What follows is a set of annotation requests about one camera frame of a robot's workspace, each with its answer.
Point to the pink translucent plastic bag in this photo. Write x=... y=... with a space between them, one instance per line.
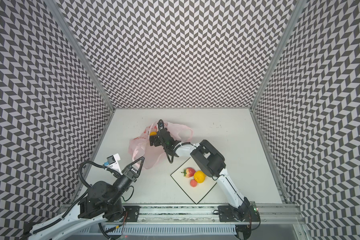
x=140 y=146

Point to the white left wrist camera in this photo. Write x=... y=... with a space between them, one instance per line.
x=113 y=163

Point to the aluminium corner post right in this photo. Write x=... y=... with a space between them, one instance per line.
x=299 y=7

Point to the aluminium corner post left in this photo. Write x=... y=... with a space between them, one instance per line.
x=54 y=9

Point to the yellow fake citrus fruit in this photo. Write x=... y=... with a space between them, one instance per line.
x=199 y=177

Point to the white square mat black border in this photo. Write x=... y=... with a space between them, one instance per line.
x=198 y=193

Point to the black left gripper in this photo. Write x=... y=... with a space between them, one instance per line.
x=132 y=171

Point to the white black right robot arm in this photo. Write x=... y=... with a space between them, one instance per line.
x=212 y=163

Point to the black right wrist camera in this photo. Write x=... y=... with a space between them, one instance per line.
x=161 y=125

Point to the red fake strawberry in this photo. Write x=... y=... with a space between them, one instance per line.
x=188 y=172

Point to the aluminium corner post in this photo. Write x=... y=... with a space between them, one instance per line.
x=54 y=9
x=299 y=7

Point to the small pink fake peach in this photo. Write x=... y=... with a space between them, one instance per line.
x=193 y=183

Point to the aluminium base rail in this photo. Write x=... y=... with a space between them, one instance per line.
x=165 y=214

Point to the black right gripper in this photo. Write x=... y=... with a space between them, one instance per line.
x=160 y=137

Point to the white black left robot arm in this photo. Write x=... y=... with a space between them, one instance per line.
x=101 y=203

